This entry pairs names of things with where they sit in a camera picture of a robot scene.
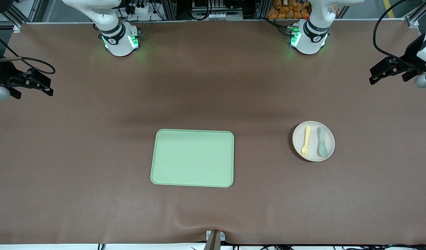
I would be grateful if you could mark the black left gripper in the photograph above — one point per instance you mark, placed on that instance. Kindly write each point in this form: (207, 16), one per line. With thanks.
(409, 55)

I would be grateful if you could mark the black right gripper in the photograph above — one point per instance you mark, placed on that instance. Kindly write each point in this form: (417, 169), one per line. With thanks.
(0, 74)

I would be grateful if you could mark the yellow plastic fork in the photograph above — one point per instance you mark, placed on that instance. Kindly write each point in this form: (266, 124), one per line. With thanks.
(306, 139)

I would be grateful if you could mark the round beige plate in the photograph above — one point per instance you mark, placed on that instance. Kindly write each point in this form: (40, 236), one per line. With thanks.
(313, 152)

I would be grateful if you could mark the green plastic spoon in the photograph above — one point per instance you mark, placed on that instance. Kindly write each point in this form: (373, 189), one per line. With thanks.
(322, 147)

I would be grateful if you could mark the orange bread toy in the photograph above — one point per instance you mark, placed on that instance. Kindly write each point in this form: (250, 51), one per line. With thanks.
(294, 4)
(272, 14)
(305, 12)
(298, 14)
(277, 3)
(290, 14)

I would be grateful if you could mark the white power strip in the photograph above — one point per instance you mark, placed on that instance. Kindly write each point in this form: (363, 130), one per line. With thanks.
(143, 9)

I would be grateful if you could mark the brown table mat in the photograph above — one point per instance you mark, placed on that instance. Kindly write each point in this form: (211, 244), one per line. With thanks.
(303, 208)

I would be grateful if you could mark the light green rectangular tray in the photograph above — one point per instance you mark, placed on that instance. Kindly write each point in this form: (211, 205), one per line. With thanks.
(192, 158)

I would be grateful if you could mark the aluminium frame beam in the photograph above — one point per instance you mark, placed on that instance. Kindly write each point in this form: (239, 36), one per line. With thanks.
(18, 19)
(416, 19)

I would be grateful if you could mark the aluminium frame post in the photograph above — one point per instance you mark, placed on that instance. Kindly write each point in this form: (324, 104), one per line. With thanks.
(263, 8)
(169, 8)

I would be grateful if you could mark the aluminium table edge rail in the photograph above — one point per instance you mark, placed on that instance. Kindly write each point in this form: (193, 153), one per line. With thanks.
(199, 21)

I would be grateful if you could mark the white mounting bracket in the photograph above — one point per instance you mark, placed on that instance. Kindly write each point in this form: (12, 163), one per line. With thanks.
(222, 236)

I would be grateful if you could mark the grey camera stand pole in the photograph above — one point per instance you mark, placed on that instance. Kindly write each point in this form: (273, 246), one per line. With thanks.
(213, 243)

